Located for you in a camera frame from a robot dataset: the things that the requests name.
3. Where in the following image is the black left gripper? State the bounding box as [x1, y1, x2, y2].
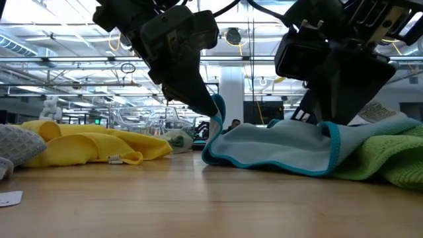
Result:
[140, 5, 219, 118]

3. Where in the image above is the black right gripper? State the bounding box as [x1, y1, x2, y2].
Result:
[289, 39, 397, 126]

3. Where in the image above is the pale green microfiber towel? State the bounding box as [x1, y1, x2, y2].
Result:
[157, 128, 194, 155]

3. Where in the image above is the light blue microfiber towel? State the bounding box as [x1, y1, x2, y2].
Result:
[201, 93, 423, 178]

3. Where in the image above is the bright green microfiber towel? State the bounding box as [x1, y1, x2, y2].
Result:
[332, 124, 423, 190]

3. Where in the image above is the yellow microfiber towel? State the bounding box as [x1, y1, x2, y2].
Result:
[9, 119, 174, 168]

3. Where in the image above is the clear plastic bin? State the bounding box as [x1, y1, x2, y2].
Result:
[108, 105, 198, 137]

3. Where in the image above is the white paper towel tag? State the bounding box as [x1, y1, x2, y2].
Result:
[358, 100, 408, 126]
[0, 190, 24, 208]

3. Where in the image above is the person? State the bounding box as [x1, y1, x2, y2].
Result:
[226, 118, 242, 134]

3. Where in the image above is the long ceiling light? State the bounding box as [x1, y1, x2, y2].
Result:
[0, 56, 146, 63]

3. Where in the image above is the horizontal ceiling pipe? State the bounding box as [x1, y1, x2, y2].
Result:
[0, 81, 143, 88]

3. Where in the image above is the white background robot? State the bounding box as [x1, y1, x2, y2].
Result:
[38, 95, 63, 122]

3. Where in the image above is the gray waffle-weave towel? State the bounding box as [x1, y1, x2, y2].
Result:
[0, 124, 48, 182]

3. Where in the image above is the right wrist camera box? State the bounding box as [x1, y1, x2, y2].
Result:
[274, 19, 328, 82]

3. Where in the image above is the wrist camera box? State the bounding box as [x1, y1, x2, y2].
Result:
[193, 9, 220, 51]
[274, 19, 328, 82]

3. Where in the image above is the black wall screen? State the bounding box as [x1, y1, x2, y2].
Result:
[243, 100, 285, 126]

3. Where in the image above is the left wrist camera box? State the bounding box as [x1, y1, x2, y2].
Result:
[193, 9, 220, 51]

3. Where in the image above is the hanging black cable loop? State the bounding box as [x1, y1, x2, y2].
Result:
[120, 62, 137, 75]

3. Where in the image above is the ceiling cord reel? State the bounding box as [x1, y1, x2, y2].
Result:
[223, 27, 249, 56]

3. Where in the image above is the ceiling air duct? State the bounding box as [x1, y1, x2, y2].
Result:
[0, 32, 59, 69]

